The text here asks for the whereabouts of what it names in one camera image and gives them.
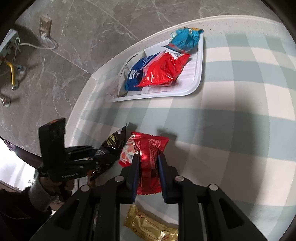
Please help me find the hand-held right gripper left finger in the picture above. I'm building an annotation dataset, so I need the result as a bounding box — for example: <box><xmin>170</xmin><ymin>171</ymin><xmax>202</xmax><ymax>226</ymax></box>
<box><xmin>30</xmin><ymin>153</ymin><xmax>141</xmax><ymax>241</ymax></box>

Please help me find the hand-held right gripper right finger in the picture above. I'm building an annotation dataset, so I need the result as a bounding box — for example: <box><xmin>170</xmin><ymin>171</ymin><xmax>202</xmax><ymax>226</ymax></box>
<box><xmin>157</xmin><ymin>153</ymin><xmax>269</xmax><ymax>241</ymax></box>

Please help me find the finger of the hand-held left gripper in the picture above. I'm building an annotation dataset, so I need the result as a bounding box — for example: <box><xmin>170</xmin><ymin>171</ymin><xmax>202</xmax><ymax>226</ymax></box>
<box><xmin>65</xmin><ymin>145</ymin><xmax>100</xmax><ymax>155</ymax></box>
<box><xmin>67</xmin><ymin>153</ymin><xmax>116</xmax><ymax>172</ymax></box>

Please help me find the black snack packet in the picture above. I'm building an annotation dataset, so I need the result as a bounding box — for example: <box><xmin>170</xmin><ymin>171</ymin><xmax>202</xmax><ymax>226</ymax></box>
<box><xmin>88</xmin><ymin>124</ymin><xmax>127</xmax><ymax>181</ymax></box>

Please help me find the red white snack packet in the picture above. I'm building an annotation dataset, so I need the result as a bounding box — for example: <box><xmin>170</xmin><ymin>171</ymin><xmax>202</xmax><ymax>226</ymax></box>
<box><xmin>118</xmin><ymin>137</ymin><xmax>140</xmax><ymax>168</ymax></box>

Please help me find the red printed snack packet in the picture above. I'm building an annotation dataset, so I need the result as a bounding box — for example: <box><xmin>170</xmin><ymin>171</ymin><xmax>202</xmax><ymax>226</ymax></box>
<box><xmin>131</xmin><ymin>132</ymin><xmax>170</xmax><ymax>195</ymax></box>

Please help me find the gold snack packet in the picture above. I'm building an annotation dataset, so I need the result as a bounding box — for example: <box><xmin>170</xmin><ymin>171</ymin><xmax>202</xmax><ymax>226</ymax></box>
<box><xmin>123</xmin><ymin>204</ymin><xmax>179</xmax><ymax>241</ymax></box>

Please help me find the white grey snack packet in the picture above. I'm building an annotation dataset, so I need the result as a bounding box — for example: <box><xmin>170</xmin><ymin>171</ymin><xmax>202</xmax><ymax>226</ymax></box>
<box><xmin>110</xmin><ymin>50</ymin><xmax>148</xmax><ymax>98</ymax></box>

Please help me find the blue snack packet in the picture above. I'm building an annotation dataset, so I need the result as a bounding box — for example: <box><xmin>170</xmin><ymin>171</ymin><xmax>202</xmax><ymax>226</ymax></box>
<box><xmin>125</xmin><ymin>52</ymin><xmax>160</xmax><ymax>91</ymax></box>

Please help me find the white plastic tray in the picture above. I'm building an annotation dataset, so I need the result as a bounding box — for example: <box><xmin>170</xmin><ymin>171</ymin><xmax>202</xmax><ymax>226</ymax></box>
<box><xmin>107</xmin><ymin>32</ymin><xmax>207</xmax><ymax>103</ymax></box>

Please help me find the shiny red snack bag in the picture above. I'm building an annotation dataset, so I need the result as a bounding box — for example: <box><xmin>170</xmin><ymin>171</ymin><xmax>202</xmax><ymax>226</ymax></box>
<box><xmin>134</xmin><ymin>51</ymin><xmax>190</xmax><ymax>87</ymax></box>

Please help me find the teal snack packet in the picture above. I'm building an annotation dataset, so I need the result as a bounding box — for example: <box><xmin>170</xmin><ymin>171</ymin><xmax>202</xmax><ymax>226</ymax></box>
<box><xmin>165</xmin><ymin>27</ymin><xmax>204</xmax><ymax>54</ymax></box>

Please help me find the person's left forearm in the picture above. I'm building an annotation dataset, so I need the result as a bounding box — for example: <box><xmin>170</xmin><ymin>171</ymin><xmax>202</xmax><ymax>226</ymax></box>
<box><xmin>0</xmin><ymin>181</ymin><xmax>56</xmax><ymax>241</ymax></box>

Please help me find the person's left hand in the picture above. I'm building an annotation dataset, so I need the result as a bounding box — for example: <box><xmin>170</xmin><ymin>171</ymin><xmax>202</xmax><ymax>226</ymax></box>
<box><xmin>40</xmin><ymin>177</ymin><xmax>74</xmax><ymax>197</ymax></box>

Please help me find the checked tablecloth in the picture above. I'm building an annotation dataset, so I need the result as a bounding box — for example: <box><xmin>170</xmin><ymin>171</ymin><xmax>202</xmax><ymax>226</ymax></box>
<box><xmin>67</xmin><ymin>32</ymin><xmax>296</xmax><ymax>241</ymax></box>

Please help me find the white water heater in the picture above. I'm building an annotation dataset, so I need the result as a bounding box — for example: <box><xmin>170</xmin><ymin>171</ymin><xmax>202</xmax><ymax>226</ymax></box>
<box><xmin>0</xmin><ymin>29</ymin><xmax>19</xmax><ymax>61</ymax></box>

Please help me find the yellow hose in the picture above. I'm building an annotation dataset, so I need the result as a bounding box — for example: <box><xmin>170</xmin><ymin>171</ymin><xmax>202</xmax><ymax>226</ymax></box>
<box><xmin>5</xmin><ymin>61</ymin><xmax>18</xmax><ymax>90</ymax></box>

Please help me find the white power cable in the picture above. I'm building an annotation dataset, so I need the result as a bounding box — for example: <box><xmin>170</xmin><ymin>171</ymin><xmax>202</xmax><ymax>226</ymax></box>
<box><xmin>15</xmin><ymin>36</ymin><xmax>59</xmax><ymax>50</ymax></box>

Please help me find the wall socket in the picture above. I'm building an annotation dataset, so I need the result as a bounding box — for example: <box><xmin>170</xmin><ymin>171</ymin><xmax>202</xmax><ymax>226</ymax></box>
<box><xmin>39</xmin><ymin>16</ymin><xmax>52</xmax><ymax>37</ymax></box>

